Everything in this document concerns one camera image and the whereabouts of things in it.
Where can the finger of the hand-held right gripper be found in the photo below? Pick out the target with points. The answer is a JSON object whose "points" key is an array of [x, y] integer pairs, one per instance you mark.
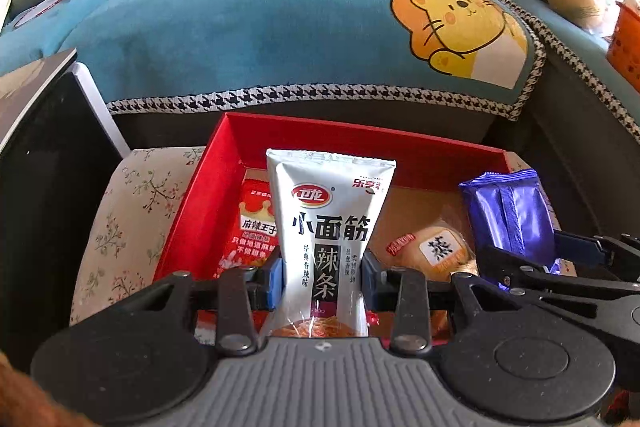
{"points": [[580, 249], [550, 282]]}

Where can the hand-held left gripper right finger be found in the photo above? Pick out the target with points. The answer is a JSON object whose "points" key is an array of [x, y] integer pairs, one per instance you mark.
{"points": [[371, 279]]}

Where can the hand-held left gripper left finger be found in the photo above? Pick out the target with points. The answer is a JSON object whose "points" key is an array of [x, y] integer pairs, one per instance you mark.
{"points": [[275, 279]]}

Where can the red crown-print snack packet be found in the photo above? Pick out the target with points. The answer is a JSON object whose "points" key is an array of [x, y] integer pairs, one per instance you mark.
{"points": [[250, 227]]}

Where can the clear-wrapped steamed cake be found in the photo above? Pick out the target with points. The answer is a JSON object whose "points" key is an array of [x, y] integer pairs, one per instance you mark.
{"points": [[440, 252]]}

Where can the purple snack packet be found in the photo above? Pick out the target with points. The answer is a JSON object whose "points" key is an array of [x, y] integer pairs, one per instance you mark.
{"points": [[505, 217]]}

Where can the white spicy strip packet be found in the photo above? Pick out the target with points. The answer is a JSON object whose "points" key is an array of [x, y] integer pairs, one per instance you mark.
{"points": [[330, 207]]}

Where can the red cardboard box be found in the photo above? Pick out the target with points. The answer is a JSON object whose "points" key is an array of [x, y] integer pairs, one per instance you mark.
{"points": [[210, 207]]}

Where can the grey-green sofa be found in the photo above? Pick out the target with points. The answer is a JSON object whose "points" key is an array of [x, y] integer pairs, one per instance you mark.
{"points": [[565, 157]]}

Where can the blue houndstooth-trim sofa cover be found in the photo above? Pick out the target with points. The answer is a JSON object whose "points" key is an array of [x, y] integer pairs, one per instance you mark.
{"points": [[575, 52]]}

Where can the orange plastic basket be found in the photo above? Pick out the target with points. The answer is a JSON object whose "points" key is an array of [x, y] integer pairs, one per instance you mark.
{"points": [[625, 52]]}

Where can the black side cabinet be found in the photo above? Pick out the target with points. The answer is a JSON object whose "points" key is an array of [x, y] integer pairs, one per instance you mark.
{"points": [[50, 187]]}

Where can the blue lion sofa cover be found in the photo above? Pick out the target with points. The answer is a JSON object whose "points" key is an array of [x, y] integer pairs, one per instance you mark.
{"points": [[250, 32]]}

